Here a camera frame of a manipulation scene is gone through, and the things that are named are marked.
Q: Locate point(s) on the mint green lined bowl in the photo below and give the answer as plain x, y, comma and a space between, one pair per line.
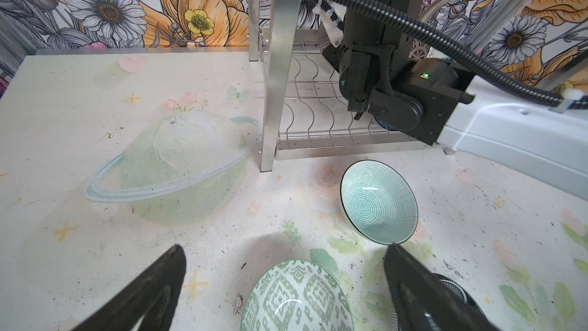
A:
378, 202

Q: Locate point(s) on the right aluminium frame post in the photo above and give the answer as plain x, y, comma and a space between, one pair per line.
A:
538, 42

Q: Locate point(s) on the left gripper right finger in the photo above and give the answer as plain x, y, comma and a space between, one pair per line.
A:
421, 302

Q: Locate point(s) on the steel two-tier dish rack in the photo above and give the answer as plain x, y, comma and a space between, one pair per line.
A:
304, 115

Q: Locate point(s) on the grey green patterned bowl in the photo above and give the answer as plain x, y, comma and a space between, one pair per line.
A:
297, 295

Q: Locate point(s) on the dark navy flower bowl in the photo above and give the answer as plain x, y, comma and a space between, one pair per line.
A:
459, 292

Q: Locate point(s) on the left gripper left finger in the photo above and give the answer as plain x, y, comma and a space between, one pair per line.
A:
149, 301

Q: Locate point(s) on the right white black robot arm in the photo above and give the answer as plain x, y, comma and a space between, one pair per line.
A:
416, 80

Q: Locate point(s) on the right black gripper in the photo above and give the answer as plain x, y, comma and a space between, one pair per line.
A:
370, 55

